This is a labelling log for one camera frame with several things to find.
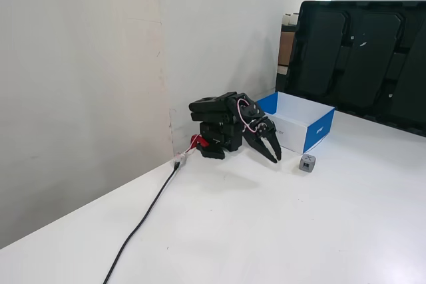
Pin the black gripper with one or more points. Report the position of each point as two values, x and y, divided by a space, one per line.
259 134

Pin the white connector plug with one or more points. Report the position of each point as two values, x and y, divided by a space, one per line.
181 156

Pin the small gray cube block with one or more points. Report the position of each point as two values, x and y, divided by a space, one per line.
307 163

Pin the brown cardboard box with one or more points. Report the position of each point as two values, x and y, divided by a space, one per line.
285 49

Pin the red table clamp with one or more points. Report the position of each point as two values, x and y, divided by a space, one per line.
199 141

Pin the blue and white cardboard box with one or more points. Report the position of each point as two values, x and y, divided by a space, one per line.
299 121

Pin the large black plastic tray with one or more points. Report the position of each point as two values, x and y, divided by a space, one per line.
357 61

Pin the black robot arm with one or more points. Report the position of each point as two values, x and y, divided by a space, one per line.
216 121

